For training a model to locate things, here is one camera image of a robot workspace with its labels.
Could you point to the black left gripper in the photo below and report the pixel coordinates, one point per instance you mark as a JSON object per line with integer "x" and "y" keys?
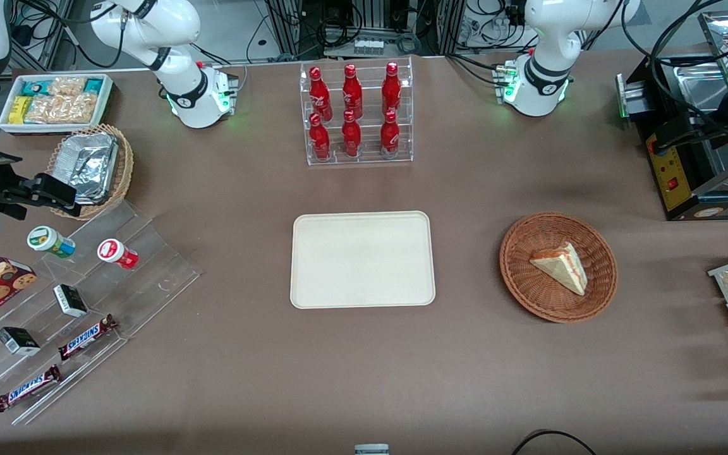
{"x": 704, "y": 125}

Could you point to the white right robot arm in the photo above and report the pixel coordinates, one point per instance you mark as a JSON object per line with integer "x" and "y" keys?
{"x": 184, "y": 88}

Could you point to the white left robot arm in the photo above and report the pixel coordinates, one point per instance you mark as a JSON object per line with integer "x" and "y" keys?
{"x": 544, "y": 72}

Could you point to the light tan wicker basket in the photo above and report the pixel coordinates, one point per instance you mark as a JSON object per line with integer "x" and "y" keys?
{"x": 125, "y": 167}

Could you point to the wrapped triangular sandwich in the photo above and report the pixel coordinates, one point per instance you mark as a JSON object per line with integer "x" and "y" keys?
{"x": 561, "y": 266}

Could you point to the brown round wicker basket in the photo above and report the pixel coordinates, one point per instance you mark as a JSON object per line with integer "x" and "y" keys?
{"x": 522, "y": 278}

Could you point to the cream rectangular plastic tray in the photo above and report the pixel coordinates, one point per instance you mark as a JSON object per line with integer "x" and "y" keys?
{"x": 362, "y": 259}

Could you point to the green lidded cup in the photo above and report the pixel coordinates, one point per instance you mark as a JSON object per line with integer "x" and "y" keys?
{"x": 49, "y": 241}

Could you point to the black sealing machine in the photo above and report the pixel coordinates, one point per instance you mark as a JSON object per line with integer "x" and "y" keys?
{"x": 673, "y": 177}

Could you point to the stack of foil containers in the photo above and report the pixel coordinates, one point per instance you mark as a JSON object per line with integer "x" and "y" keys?
{"x": 91, "y": 165}

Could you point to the yellow snack packet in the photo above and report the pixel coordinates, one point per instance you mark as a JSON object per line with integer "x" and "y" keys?
{"x": 19, "y": 109}

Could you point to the clear bag of crackers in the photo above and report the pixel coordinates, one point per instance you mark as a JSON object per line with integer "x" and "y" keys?
{"x": 67, "y": 86}
{"x": 60, "y": 109}

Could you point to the red lidded cup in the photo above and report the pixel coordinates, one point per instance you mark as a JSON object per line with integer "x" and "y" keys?
{"x": 116, "y": 253}

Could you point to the small black carton box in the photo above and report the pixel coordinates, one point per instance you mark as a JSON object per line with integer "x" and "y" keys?
{"x": 70, "y": 301}
{"x": 18, "y": 340}

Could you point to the teal snack packet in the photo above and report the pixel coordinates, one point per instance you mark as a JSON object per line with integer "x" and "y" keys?
{"x": 94, "y": 85}
{"x": 35, "y": 88}

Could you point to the white rectangular snack bin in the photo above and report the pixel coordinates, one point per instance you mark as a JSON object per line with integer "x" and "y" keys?
{"x": 106, "y": 101}

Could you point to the clear acrylic stepped display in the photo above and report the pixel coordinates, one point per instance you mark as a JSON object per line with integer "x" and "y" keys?
{"x": 149, "y": 278}

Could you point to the Snickers chocolate bar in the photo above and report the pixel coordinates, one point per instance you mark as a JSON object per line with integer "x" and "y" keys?
{"x": 28, "y": 388}
{"x": 86, "y": 338}

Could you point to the red cola bottle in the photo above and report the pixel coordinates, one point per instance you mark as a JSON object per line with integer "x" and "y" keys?
{"x": 352, "y": 92}
{"x": 390, "y": 134}
{"x": 391, "y": 88}
{"x": 319, "y": 96}
{"x": 320, "y": 139}
{"x": 351, "y": 135}

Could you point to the clear acrylic bottle rack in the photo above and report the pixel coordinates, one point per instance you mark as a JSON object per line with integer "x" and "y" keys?
{"x": 369, "y": 148}

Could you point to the white power strip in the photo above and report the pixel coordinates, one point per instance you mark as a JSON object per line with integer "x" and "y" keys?
{"x": 369, "y": 46}

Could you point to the small grey device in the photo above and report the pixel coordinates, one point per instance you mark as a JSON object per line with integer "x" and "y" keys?
{"x": 371, "y": 450}

